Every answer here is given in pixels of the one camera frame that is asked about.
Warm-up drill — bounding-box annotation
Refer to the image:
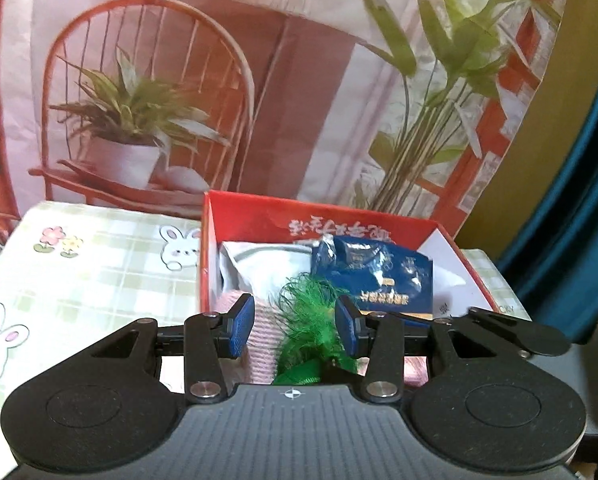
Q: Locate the white cloth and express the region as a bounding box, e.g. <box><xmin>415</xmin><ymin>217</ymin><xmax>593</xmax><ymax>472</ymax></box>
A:
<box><xmin>219</xmin><ymin>240</ymin><xmax>316</xmax><ymax>311</ymax></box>

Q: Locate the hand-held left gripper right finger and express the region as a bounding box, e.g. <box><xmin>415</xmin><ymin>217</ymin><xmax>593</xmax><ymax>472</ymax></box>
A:
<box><xmin>332</xmin><ymin>294</ymin><xmax>487</xmax><ymax>406</ymax></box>

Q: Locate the dark blue foil packet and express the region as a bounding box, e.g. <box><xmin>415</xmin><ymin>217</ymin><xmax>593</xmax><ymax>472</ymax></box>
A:
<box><xmin>310</xmin><ymin>236</ymin><xmax>435</xmax><ymax>322</ymax></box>

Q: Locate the printed room scene wall tapestry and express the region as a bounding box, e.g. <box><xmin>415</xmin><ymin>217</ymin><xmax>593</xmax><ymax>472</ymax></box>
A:
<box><xmin>0</xmin><ymin>0</ymin><xmax>575</xmax><ymax>241</ymax></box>

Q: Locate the red strawberry print cardboard box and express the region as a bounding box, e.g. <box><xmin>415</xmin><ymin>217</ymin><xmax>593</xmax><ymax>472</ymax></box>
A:
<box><xmin>199</xmin><ymin>190</ymin><xmax>500</xmax><ymax>322</ymax></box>

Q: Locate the teal blue curtain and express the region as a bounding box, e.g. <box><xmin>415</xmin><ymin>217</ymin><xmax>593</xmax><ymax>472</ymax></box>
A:
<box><xmin>499</xmin><ymin>0</ymin><xmax>598</xmax><ymax>346</ymax></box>

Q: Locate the green feathery toy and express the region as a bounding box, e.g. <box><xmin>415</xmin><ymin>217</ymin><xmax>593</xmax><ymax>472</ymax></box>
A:
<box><xmin>271</xmin><ymin>272</ymin><xmax>362</xmax><ymax>386</ymax></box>

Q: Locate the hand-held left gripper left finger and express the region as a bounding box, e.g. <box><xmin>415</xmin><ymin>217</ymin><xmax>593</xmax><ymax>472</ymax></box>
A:
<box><xmin>89</xmin><ymin>293</ymin><xmax>256</xmax><ymax>406</ymax></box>

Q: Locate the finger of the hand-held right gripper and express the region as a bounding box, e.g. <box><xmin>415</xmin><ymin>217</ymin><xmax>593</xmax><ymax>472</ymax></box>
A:
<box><xmin>466</xmin><ymin>306</ymin><xmax>530</xmax><ymax>343</ymax></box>

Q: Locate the pink knitted cloth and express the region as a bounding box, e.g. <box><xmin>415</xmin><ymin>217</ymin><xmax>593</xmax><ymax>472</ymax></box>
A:
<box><xmin>206</xmin><ymin>287</ymin><xmax>430</xmax><ymax>388</ymax></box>

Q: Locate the green plaid cartoon tablecloth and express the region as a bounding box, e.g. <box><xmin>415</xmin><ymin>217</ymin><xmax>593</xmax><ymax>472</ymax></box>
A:
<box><xmin>0</xmin><ymin>200</ymin><xmax>532</xmax><ymax>411</ymax></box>

